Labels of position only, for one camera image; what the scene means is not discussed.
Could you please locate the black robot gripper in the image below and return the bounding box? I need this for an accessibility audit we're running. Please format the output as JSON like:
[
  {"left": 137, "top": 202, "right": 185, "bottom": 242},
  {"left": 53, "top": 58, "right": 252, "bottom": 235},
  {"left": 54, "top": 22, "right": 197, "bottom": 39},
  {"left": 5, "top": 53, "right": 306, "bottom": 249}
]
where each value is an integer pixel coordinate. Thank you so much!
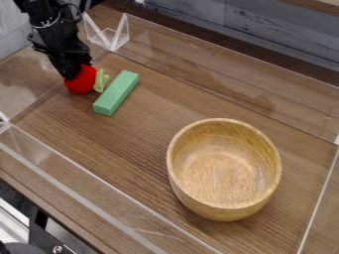
[{"left": 28, "top": 18, "right": 92, "bottom": 80}]

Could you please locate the green rectangular foam block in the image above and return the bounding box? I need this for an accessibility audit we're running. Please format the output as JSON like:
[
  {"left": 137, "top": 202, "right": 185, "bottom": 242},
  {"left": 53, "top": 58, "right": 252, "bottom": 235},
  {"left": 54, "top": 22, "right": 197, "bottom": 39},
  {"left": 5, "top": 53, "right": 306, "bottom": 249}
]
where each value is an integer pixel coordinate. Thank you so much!
[{"left": 92, "top": 70, "right": 138, "bottom": 116}]

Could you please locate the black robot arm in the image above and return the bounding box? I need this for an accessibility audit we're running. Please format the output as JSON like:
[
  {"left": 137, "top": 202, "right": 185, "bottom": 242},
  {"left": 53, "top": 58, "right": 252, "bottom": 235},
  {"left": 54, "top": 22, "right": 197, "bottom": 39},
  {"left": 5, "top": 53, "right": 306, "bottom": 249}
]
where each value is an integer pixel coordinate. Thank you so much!
[{"left": 13, "top": 0, "right": 92, "bottom": 80}]

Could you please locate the red plush strawberry toy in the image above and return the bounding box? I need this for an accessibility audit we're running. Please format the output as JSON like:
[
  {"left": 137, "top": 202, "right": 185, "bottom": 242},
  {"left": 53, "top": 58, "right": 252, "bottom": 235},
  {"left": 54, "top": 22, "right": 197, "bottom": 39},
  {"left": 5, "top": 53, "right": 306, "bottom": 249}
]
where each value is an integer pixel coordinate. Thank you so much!
[{"left": 64, "top": 64, "right": 109, "bottom": 94}]

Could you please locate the clear acrylic tray enclosure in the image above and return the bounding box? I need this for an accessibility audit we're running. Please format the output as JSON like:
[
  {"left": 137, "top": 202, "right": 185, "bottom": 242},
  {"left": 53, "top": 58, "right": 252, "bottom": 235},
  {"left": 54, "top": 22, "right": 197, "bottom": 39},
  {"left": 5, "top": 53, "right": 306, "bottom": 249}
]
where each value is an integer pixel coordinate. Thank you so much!
[{"left": 0, "top": 18, "right": 339, "bottom": 254}]

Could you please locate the light wooden bowl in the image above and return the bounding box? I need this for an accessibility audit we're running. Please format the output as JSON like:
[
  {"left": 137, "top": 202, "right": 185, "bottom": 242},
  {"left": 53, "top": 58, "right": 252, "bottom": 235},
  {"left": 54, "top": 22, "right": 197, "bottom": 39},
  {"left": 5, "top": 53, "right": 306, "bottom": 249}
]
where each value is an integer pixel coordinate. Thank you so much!
[{"left": 165, "top": 118, "right": 281, "bottom": 221}]

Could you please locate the black metal table bracket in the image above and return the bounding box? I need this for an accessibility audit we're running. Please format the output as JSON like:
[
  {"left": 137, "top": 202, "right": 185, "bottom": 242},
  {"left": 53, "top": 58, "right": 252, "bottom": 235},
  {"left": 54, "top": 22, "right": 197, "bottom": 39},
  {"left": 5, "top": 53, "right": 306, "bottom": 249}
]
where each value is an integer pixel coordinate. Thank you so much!
[{"left": 28, "top": 208, "right": 77, "bottom": 254}]

